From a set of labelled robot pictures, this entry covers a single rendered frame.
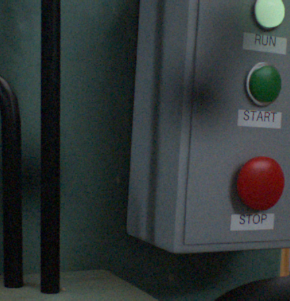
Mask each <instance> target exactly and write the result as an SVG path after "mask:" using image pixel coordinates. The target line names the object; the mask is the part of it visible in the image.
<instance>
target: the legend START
mask: <svg viewBox="0 0 290 301"><path fill-rule="evenodd" d="M238 126H253V127H264V128H281V112H265V111H256V110H238Z"/></svg>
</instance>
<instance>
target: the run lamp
mask: <svg viewBox="0 0 290 301"><path fill-rule="evenodd" d="M284 13H285V9H284V6H283V3H282V1H281V0H256V1H255V2H254V6H253V16H254V20H255V22H256V23H257V24H258V25H259V26H260V28H262V29H263V30H273V29H275V28H276V27H278V26H279V24H280V23H281V22H282V20H283V17H284Z"/></svg>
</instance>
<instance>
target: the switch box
mask: <svg viewBox="0 0 290 301"><path fill-rule="evenodd" d="M255 1H256V0H140V10H139V31H138V42H137V64H136V75H135V96H134V108H133V129H132V140H131V161H130V173H129V205H128V216H127V232H128V234H129V235H131V236H133V237H136V238H138V239H141V240H142V241H145V242H148V243H151V244H152V245H155V246H157V247H159V248H161V249H164V250H166V251H169V252H171V253H173V254H175V255H179V254H191V253H215V252H228V251H251V250H263V249H287V248H290V0H281V1H282V3H283V6H284V9H285V13H284V17H283V20H282V22H281V23H280V24H279V26H278V27H276V28H275V29H273V30H263V29H262V28H260V26H259V25H258V24H257V23H256V22H255V20H254V16H253V6H254V2H255ZM244 33H249V34H258V35H262V36H276V37H281V38H287V49H286V54H279V53H274V52H264V51H259V50H244V49H243V42H244ZM262 62H266V63H269V64H271V65H274V66H275V67H276V69H277V70H278V72H279V74H280V77H281V92H280V94H279V96H278V97H277V98H276V101H275V102H273V103H272V104H270V105H266V106H260V105H256V104H254V103H253V102H251V101H250V99H249V98H248V96H247V93H246V88H245V81H246V76H247V72H248V71H249V69H250V68H251V67H252V66H253V65H256V64H258V63H262ZM238 110H256V111H265V112H281V128H264V127H253V126H238ZM258 156H263V157H270V158H272V159H274V160H275V161H276V162H277V163H278V164H279V165H280V167H281V168H282V170H283V173H284V177H285V186H284V190H283V194H282V196H281V197H280V199H279V201H278V202H277V203H276V204H275V205H274V206H273V207H272V208H270V209H268V210H265V211H258V210H253V209H250V208H248V207H247V206H246V205H245V204H244V203H243V202H242V201H241V199H240V197H239V195H238V189H237V182H238V175H239V173H240V170H241V169H242V167H243V166H244V165H245V164H246V163H247V161H249V160H250V159H252V158H254V157H258ZM232 214H275V220H274V229H260V230H231V215H232Z"/></svg>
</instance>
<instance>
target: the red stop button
mask: <svg viewBox="0 0 290 301"><path fill-rule="evenodd" d="M284 186H285V177H284V173H283V170H282V168H281V167H280V165H279V164H278V163H277V162H276V161H275V160H274V159H272V158H270V157H263V156H258V157H254V158H252V159H250V160H249V161H247V163H246V164H245V165H244V166H243V167H242V169H241V170H240V173H239V175H238V182H237V189H238V195H239V197H240V199H241V201H242V202H243V203H244V204H245V205H246V206H247V207H248V208H250V209H253V210H258V211H265V210H268V209H270V208H272V207H273V206H274V205H275V204H276V203H277V202H278V201H279V199H280V197H281V196H282V194H283V190H284Z"/></svg>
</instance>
